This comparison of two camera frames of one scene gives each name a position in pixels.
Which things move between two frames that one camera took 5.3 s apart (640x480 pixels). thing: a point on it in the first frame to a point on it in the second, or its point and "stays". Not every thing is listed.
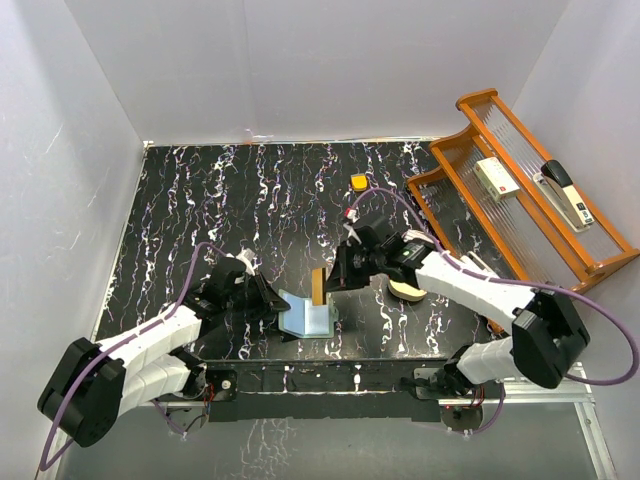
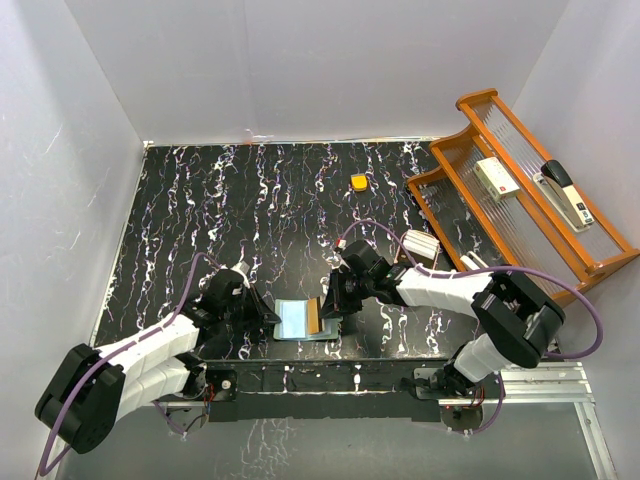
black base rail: x=326 y=391 stays
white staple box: x=496 y=179 stays
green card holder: x=305 y=320 stays
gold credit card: x=317 y=287 to x=313 y=316
